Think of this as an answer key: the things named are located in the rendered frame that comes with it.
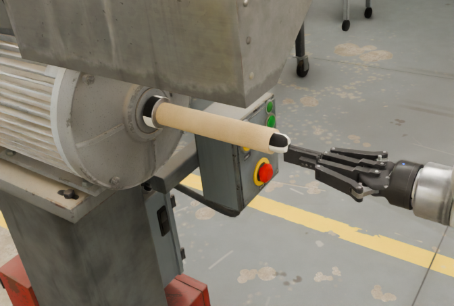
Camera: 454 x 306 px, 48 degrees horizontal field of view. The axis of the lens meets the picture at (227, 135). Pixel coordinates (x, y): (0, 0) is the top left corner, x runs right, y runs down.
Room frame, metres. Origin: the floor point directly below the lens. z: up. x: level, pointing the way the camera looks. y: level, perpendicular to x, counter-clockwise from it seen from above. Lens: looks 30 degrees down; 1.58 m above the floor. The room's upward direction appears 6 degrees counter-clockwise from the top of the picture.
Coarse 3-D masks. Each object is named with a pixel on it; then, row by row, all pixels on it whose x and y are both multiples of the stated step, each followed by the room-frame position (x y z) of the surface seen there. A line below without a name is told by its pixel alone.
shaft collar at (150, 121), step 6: (156, 96) 0.66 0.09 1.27; (150, 102) 0.64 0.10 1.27; (156, 102) 0.64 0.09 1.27; (162, 102) 0.65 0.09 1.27; (168, 102) 0.66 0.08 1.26; (144, 108) 0.64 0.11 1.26; (150, 108) 0.64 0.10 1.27; (156, 108) 0.64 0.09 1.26; (144, 114) 0.64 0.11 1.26; (150, 114) 0.63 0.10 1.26; (144, 120) 0.64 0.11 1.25; (150, 120) 0.63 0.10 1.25; (156, 120) 0.63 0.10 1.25; (156, 126) 0.63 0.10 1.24; (162, 126) 0.64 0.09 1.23
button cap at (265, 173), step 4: (264, 164) 0.87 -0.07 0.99; (268, 164) 0.87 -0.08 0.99; (260, 168) 0.87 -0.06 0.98; (264, 168) 0.86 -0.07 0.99; (268, 168) 0.86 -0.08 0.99; (260, 172) 0.85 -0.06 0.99; (264, 172) 0.85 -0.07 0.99; (268, 172) 0.85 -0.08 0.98; (272, 172) 0.87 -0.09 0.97; (260, 176) 0.85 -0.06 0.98; (264, 176) 0.85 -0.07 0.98; (268, 176) 0.85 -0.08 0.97; (264, 180) 0.85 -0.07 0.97; (268, 180) 0.86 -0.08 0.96
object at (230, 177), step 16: (272, 96) 0.93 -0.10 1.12; (208, 112) 0.88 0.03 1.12; (224, 112) 0.88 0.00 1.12; (240, 112) 0.87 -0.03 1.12; (256, 112) 0.88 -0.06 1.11; (272, 112) 0.92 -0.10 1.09; (208, 144) 0.85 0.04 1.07; (224, 144) 0.82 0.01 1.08; (208, 160) 0.85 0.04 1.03; (224, 160) 0.83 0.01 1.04; (240, 160) 0.82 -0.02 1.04; (256, 160) 0.86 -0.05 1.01; (272, 160) 0.91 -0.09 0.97; (208, 176) 0.85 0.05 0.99; (224, 176) 0.83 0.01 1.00; (240, 176) 0.82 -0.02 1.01; (256, 176) 0.85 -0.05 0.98; (272, 176) 0.91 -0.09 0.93; (144, 192) 0.91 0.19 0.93; (192, 192) 0.89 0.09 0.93; (208, 192) 0.86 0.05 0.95; (224, 192) 0.83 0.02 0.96; (240, 192) 0.81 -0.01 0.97; (256, 192) 0.85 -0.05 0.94; (224, 208) 0.88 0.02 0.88; (240, 208) 0.81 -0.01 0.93
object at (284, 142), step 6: (276, 132) 0.54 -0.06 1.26; (270, 138) 0.53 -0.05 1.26; (276, 138) 0.53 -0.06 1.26; (282, 138) 0.52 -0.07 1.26; (288, 138) 0.53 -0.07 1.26; (270, 144) 0.53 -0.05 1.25; (276, 144) 0.52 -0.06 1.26; (282, 144) 0.52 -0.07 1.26; (288, 144) 0.53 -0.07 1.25; (270, 150) 0.53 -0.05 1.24; (276, 150) 0.52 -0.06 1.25; (282, 150) 0.52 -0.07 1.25
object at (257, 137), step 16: (160, 112) 0.63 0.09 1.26; (176, 112) 0.62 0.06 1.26; (192, 112) 0.61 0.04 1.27; (176, 128) 0.62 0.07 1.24; (192, 128) 0.59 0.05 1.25; (208, 128) 0.58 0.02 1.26; (224, 128) 0.57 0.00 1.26; (240, 128) 0.56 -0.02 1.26; (256, 128) 0.55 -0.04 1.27; (272, 128) 0.54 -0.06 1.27; (240, 144) 0.55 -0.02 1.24; (256, 144) 0.53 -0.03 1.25
